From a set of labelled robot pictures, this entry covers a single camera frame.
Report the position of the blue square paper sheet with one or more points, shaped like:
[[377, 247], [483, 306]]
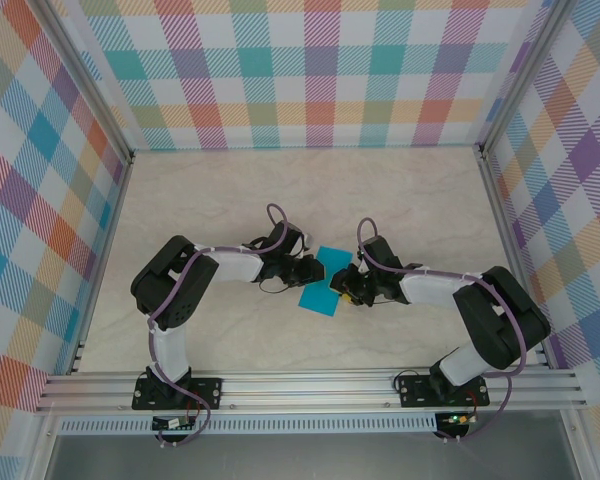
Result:
[[317, 300]]

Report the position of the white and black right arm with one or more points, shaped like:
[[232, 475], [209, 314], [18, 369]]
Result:
[[430, 290]]

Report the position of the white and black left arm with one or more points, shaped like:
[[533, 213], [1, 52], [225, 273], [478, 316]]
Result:
[[230, 265]]

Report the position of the small circuit board green light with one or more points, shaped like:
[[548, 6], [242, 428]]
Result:
[[457, 419]]

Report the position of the small black circuit board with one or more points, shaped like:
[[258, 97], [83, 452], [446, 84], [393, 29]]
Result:
[[172, 424]]

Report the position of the aluminium mounting rail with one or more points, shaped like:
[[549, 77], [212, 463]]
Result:
[[305, 392]]

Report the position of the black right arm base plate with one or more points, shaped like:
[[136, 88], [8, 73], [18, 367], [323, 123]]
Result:
[[410, 397]]

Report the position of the aluminium side frame rail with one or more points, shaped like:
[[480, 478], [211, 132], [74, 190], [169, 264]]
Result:
[[113, 225], [503, 225]]

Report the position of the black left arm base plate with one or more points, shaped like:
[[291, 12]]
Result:
[[210, 390]]

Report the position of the aluminium upright frame post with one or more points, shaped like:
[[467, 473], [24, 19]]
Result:
[[521, 75], [87, 82]]

